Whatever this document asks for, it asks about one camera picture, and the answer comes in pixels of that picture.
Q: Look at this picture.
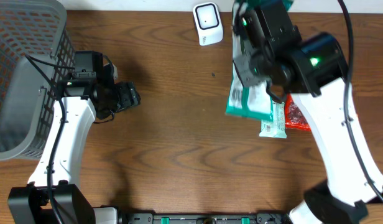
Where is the green 3M gloves package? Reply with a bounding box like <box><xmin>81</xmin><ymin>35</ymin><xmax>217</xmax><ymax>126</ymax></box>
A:
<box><xmin>226</xmin><ymin>0</ymin><xmax>274</xmax><ymax>121</ymax></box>

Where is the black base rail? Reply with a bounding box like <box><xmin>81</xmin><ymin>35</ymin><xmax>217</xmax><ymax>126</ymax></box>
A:
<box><xmin>118</xmin><ymin>213</ymin><xmax>291</xmax><ymax>224</ymax></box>

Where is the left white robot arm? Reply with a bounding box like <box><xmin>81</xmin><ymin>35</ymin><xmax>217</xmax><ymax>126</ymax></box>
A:
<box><xmin>7</xmin><ymin>80</ymin><xmax>141</xmax><ymax>223</ymax></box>

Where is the red snack bag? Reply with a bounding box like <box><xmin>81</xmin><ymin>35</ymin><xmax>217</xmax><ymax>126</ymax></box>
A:
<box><xmin>284</xmin><ymin>95</ymin><xmax>310</xmax><ymax>131</ymax></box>

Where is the white barcode scanner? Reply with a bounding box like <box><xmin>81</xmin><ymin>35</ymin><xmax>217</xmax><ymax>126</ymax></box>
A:
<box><xmin>192</xmin><ymin>2</ymin><xmax>224</xmax><ymax>46</ymax></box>

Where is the pale green wipes pack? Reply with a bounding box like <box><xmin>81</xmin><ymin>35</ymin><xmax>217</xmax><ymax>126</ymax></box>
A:
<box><xmin>259</xmin><ymin>102</ymin><xmax>287</xmax><ymax>139</ymax></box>

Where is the grey plastic mesh basket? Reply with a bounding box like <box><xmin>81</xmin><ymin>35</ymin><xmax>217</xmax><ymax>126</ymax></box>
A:
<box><xmin>0</xmin><ymin>0</ymin><xmax>75</xmax><ymax>161</ymax></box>

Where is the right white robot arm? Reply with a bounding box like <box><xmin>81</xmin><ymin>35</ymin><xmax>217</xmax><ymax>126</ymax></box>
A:
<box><xmin>233</xmin><ymin>32</ymin><xmax>383</xmax><ymax>223</ymax></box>

